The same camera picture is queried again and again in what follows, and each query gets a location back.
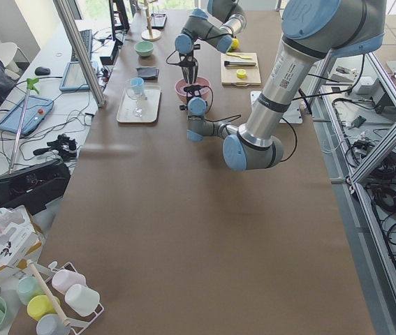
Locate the clear wine glass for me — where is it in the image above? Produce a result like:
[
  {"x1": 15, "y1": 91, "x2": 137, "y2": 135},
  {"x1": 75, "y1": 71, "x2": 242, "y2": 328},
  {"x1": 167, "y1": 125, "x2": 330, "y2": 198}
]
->
[{"x1": 126, "y1": 80, "x2": 146, "y2": 117}]

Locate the light blue cup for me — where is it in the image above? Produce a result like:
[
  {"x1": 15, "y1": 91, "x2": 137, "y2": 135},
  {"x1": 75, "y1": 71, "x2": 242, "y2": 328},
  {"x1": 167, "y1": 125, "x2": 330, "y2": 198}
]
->
[{"x1": 128, "y1": 77, "x2": 145, "y2": 99}]

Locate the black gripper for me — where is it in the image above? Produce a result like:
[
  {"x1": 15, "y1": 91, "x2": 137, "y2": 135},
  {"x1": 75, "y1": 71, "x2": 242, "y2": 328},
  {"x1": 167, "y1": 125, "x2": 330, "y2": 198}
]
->
[
  {"x1": 177, "y1": 40, "x2": 198, "y2": 68},
  {"x1": 184, "y1": 84, "x2": 203, "y2": 101}
]

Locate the pink plastic cup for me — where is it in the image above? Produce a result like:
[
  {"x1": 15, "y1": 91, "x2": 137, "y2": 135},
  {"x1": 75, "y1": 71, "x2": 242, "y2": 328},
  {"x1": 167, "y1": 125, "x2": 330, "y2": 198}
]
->
[{"x1": 51, "y1": 269, "x2": 87, "y2": 295}]

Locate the pile of clear ice cubes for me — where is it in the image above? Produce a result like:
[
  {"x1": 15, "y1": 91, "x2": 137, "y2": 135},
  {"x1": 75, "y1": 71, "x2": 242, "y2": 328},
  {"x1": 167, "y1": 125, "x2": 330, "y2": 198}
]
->
[{"x1": 198, "y1": 85, "x2": 210, "y2": 98}]

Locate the grey folded cloth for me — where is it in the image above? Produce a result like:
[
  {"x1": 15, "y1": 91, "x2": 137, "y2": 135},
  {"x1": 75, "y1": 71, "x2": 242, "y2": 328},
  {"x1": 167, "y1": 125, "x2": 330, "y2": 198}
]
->
[{"x1": 136, "y1": 66, "x2": 159, "y2": 80}]

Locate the cardboard product box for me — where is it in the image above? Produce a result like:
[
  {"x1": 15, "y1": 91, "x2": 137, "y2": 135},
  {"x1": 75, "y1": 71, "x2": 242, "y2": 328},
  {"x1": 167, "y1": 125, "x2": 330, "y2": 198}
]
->
[{"x1": 0, "y1": 205, "x2": 45, "y2": 278}]

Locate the black computer mouse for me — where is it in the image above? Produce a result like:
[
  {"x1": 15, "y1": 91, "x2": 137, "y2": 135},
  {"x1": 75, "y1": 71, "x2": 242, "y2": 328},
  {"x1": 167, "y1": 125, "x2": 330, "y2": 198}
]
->
[{"x1": 34, "y1": 66, "x2": 51, "y2": 76}]

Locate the grabber stick green tip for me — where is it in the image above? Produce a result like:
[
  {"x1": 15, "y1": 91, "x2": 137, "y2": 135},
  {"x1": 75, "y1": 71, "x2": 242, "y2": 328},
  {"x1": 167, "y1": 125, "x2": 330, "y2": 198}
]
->
[{"x1": 3, "y1": 77, "x2": 39, "y2": 175}]

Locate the bamboo cutting board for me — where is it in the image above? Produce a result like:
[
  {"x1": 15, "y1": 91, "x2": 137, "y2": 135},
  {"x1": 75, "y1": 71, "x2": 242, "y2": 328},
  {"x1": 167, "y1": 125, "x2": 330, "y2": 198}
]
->
[{"x1": 220, "y1": 52, "x2": 262, "y2": 86}]

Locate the black keyboard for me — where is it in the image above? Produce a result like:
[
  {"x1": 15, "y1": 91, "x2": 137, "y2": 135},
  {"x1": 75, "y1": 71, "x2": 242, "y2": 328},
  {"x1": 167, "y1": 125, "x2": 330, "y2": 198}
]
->
[{"x1": 70, "y1": 29, "x2": 94, "y2": 64}]

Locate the white plastic cup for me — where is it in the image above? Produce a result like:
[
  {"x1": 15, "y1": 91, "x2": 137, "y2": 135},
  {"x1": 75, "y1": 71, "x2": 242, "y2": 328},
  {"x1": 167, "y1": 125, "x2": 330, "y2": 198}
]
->
[{"x1": 64, "y1": 283, "x2": 100, "y2": 317}]

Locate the white cup rack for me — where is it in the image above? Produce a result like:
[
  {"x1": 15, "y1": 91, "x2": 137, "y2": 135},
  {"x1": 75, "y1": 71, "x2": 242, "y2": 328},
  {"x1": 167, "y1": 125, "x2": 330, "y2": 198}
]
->
[{"x1": 27, "y1": 260, "x2": 105, "y2": 334}]

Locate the grey plastic cup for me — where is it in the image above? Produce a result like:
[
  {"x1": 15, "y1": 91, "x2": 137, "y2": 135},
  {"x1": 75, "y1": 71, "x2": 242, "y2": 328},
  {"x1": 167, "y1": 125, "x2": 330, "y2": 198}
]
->
[{"x1": 36, "y1": 314, "x2": 71, "y2": 335}]

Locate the blue teach pendant near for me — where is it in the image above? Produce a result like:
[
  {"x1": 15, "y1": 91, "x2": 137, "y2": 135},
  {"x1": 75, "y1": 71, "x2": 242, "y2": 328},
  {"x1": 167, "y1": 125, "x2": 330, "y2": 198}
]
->
[{"x1": 0, "y1": 95, "x2": 54, "y2": 137}]

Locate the aluminium frame post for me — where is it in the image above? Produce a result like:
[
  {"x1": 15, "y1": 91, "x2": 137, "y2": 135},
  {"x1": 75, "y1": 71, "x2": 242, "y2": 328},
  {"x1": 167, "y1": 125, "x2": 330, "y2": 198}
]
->
[{"x1": 53, "y1": 0, "x2": 105, "y2": 108}]

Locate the steel muddler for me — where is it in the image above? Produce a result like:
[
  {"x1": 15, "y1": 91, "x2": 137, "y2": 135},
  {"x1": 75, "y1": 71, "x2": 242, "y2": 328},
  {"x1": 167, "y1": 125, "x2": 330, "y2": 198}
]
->
[{"x1": 223, "y1": 60, "x2": 256, "y2": 67}]

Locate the steel ice scoop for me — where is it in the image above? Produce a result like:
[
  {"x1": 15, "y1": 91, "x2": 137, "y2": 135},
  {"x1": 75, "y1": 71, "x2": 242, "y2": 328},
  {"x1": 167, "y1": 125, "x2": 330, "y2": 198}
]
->
[{"x1": 182, "y1": 66, "x2": 198, "y2": 84}]

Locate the black tool bag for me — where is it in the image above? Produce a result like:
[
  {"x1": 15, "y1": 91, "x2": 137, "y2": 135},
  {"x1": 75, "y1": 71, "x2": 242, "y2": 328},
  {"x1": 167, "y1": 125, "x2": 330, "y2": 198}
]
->
[{"x1": 0, "y1": 159, "x2": 71, "y2": 214}]

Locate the cream rabbit tray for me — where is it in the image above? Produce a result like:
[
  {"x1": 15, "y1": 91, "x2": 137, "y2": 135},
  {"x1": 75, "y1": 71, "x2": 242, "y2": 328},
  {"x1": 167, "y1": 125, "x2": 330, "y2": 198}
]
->
[{"x1": 116, "y1": 84, "x2": 161, "y2": 124}]

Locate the whole lemon lower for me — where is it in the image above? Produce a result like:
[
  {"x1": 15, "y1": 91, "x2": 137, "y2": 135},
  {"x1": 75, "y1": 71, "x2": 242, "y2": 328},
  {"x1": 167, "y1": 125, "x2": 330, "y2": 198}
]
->
[{"x1": 231, "y1": 38, "x2": 240, "y2": 50}]

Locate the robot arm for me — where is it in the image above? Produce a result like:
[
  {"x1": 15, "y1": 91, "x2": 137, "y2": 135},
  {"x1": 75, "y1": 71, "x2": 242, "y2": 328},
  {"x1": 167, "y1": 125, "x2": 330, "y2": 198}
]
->
[
  {"x1": 175, "y1": 0, "x2": 247, "y2": 67},
  {"x1": 187, "y1": 1, "x2": 386, "y2": 171}
]

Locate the yellow plastic cup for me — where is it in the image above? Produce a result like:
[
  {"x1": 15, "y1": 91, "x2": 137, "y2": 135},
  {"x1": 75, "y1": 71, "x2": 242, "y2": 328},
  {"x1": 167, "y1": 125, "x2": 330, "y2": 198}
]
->
[{"x1": 27, "y1": 295, "x2": 57, "y2": 321}]

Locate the blue teach pendant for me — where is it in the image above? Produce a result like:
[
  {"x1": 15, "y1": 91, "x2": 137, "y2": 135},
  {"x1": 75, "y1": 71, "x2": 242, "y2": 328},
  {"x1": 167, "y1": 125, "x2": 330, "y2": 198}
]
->
[
  {"x1": 0, "y1": 95, "x2": 54, "y2": 137},
  {"x1": 59, "y1": 61, "x2": 89, "y2": 93}
]

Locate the pink bowl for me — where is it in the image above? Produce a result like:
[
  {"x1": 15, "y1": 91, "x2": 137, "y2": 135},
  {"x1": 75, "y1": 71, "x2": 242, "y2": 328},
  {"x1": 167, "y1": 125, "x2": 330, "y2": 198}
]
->
[{"x1": 175, "y1": 77, "x2": 210, "y2": 103}]

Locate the green bowl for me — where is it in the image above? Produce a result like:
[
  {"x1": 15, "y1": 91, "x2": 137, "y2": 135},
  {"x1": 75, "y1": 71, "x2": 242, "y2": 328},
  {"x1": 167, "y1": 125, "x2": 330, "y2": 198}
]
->
[{"x1": 133, "y1": 40, "x2": 154, "y2": 57}]

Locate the green plastic cup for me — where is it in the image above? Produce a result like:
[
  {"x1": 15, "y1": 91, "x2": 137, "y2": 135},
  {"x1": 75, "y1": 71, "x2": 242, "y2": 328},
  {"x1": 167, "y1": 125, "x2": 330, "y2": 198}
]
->
[{"x1": 16, "y1": 276, "x2": 45, "y2": 306}]

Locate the black glass tray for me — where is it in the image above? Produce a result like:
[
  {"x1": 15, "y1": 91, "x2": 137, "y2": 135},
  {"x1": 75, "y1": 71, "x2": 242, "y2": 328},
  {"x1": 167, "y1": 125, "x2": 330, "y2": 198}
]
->
[{"x1": 150, "y1": 13, "x2": 167, "y2": 29}]

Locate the wooden cup tree stand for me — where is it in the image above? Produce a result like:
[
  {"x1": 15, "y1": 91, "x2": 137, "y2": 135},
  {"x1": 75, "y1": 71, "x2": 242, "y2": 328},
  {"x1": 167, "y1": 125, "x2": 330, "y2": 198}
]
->
[{"x1": 139, "y1": 0, "x2": 161, "y2": 42}]

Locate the half lemon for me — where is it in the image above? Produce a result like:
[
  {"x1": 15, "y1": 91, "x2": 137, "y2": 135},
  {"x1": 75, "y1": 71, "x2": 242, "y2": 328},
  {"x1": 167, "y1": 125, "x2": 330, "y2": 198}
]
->
[{"x1": 236, "y1": 69, "x2": 247, "y2": 78}]

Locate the blue teach pendant far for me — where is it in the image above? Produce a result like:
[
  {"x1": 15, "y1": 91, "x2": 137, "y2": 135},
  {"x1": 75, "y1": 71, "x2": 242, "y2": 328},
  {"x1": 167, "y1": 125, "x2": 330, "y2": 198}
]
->
[{"x1": 59, "y1": 61, "x2": 89, "y2": 93}]

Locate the yellow plastic knife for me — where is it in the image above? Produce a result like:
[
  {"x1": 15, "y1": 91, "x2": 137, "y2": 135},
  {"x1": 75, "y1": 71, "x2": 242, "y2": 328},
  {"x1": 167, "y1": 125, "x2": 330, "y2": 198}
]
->
[{"x1": 226, "y1": 52, "x2": 253, "y2": 59}]

